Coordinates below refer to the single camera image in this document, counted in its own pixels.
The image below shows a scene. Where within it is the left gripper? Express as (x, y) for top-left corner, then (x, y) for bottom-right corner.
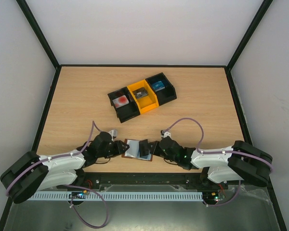
(97, 140), (129, 158)

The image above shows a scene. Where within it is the brown leather card holder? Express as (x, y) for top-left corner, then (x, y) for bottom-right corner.
(121, 139), (153, 162)

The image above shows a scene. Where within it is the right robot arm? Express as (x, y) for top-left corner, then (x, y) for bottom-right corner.
(148, 137), (273, 189)

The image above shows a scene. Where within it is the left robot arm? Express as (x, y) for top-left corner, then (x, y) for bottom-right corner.
(0, 131), (130, 204)

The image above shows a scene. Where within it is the red white card stack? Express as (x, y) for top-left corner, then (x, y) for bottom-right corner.
(112, 95), (129, 108)

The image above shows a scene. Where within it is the blue card stack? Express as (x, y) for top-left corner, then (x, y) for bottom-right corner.
(151, 81), (165, 92)

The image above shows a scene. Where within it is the yellow middle bin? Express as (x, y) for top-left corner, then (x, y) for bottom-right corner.
(127, 80), (159, 114)

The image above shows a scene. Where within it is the left black bin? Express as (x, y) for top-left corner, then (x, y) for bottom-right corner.
(108, 87), (140, 123)

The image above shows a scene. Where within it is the black bin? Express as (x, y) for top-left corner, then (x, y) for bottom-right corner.
(145, 73), (177, 106)
(108, 87), (140, 123)

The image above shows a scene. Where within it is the right black bin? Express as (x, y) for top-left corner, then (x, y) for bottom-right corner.
(145, 73), (177, 106)

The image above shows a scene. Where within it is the metal sheet front panel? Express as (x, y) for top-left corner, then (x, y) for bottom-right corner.
(4, 186), (279, 231)

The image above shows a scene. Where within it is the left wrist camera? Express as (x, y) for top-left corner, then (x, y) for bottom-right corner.
(108, 129), (118, 140)

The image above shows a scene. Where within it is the black front rail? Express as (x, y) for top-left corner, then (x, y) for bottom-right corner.
(71, 172), (228, 192)

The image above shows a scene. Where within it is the light blue cable duct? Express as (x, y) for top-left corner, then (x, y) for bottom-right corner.
(29, 191), (203, 202)

